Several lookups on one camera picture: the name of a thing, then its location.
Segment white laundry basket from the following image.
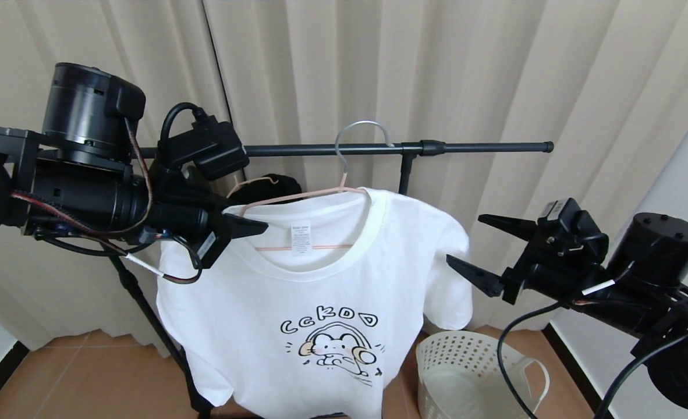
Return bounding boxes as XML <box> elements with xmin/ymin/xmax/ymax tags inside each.
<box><xmin>416</xmin><ymin>331</ymin><xmax>551</xmax><ymax>419</ymax></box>

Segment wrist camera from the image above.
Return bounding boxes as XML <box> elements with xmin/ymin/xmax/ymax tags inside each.
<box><xmin>149</xmin><ymin>116</ymin><xmax>250</xmax><ymax>187</ymax></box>
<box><xmin>537</xmin><ymin>198</ymin><xmax>609</xmax><ymax>271</ymax></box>

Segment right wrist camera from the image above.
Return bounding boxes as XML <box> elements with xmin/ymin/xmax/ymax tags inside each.
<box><xmin>537</xmin><ymin>198</ymin><xmax>609</xmax><ymax>271</ymax></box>

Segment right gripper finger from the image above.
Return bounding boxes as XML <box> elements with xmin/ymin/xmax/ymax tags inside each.
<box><xmin>478</xmin><ymin>214</ymin><xmax>538</xmax><ymax>243</ymax></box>
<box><xmin>446</xmin><ymin>254</ymin><xmax>506</xmax><ymax>299</ymax></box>

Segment white printed t-shirt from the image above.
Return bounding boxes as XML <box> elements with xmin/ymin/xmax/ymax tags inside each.
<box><xmin>157</xmin><ymin>187</ymin><xmax>474</xmax><ymax>419</ymax></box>

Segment beige curtain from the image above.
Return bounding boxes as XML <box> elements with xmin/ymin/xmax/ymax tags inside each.
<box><xmin>0</xmin><ymin>0</ymin><xmax>688</xmax><ymax>350</ymax></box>

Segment black shorts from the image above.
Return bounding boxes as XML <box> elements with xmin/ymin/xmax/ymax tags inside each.
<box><xmin>228</xmin><ymin>173</ymin><xmax>304</xmax><ymax>204</ymax></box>

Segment black cable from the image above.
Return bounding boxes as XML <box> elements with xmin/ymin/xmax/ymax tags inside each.
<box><xmin>497</xmin><ymin>301</ymin><xmax>688</xmax><ymax>419</ymax></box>
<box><xmin>158</xmin><ymin>102</ymin><xmax>211</xmax><ymax>155</ymax></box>

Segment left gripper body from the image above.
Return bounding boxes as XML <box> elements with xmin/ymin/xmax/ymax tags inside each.
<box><xmin>145</xmin><ymin>203</ymin><xmax>233</xmax><ymax>269</ymax></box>

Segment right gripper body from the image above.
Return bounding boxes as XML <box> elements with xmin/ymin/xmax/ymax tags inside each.
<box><xmin>500</xmin><ymin>233</ymin><xmax>611</xmax><ymax>304</ymax></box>

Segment pink clothes hanger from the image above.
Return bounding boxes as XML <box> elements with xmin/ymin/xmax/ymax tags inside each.
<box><xmin>228</xmin><ymin>120</ymin><xmax>394</xmax><ymax>252</ymax></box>
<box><xmin>226</xmin><ymin>176</ymin><xmax>279</xmax><ymax>200</ymax></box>

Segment black clothes rack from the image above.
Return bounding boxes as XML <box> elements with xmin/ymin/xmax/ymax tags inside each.
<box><xmin>108</xmin><ymin>140</ymin><xmax>555</xmax><ymax>419</ymax></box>

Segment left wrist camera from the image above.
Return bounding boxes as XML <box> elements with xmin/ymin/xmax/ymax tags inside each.
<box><xmin>149</xmin><ymin>116</ymin><xmax>250</xmax><ymax>187</ymax></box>

